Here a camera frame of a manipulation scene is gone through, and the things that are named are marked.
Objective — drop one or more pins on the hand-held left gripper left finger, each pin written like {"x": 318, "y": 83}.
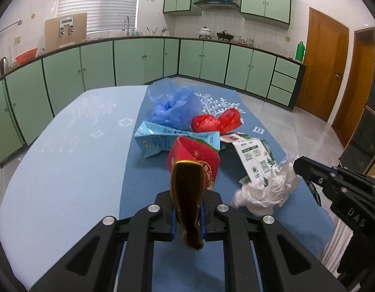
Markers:
{"x": 166, "y": 219}

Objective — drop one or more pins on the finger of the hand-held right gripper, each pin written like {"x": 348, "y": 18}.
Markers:
{"x": 312, "y": 170}

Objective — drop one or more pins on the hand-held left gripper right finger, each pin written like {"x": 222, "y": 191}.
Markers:
{"x": 213, "y": 219}

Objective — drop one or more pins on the white plastic bag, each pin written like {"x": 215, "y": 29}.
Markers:
{"x": 266, "y": 191}

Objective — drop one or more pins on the white and green carton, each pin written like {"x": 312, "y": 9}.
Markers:
{"x": 254, "y": 158}

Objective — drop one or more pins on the red and gold paper box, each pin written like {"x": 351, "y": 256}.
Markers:
{"x": 190, "y": 158}

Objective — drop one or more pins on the light blue drink carton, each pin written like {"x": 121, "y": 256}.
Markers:
{"x": 157, "y": 141}

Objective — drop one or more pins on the red plastic bag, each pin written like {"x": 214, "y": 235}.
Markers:
{"x": 205, "y": 123}

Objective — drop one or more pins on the blue plastic bag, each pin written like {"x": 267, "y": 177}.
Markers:
{"x": 175, "y": 109}

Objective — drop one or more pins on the dark blue tree-print tablecloth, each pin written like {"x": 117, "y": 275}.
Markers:
{"x": 145, "y": 182}

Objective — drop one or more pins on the white striped cloth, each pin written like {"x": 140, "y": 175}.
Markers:
{"x": 336, "y": 243}

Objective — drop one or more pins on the wooden door in corner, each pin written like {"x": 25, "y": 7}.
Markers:
{"x": 354, "y": 91}

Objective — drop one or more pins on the closed wooden door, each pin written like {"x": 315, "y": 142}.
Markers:
{"x": 321, "y": 67}

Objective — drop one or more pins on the light blue tree-print tablecloth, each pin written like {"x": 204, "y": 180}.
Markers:
{"x": 69, "y": 158}

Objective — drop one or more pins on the green thermos flask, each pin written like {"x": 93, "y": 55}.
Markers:
{"x": 300, "y": 51}

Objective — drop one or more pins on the patterned jar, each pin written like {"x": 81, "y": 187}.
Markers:
{"x": 250, "y": 41}

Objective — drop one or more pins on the black wok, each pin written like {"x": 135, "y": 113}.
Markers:
{"x": 225, "y": 36}

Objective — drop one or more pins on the green lower kitchen cabinets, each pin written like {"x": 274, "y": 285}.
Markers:
{"x": 129, "y": 60}

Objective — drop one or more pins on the white cooking pot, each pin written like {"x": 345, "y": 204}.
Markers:
{"x": 204, "y": 32}

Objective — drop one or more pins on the utensil holder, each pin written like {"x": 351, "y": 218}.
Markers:
{"x": 151, "y": 32}

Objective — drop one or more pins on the black range hood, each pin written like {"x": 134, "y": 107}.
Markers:
{"x": 216, "y": 4}

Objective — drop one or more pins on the chrome kitchen faucet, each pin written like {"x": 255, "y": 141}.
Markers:
{"x": 126, "y": 21}

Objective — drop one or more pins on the brown board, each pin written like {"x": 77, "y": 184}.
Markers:
{"x": 79, "y": 33}

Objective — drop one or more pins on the red plastic basin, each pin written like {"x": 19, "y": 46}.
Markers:
{"x": 25, "y": 56}

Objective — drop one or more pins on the white clip device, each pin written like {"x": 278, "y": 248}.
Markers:
{"x": 66, "y": 26}

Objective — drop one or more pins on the steel electric kettle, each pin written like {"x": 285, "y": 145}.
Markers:
{"x": 3, "y": 65}

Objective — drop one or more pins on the white window blind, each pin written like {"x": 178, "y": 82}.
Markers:
{"x": 99, "y": 3}

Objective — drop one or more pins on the metal towel rail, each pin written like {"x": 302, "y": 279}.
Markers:
{"x": 9, "y": 26}

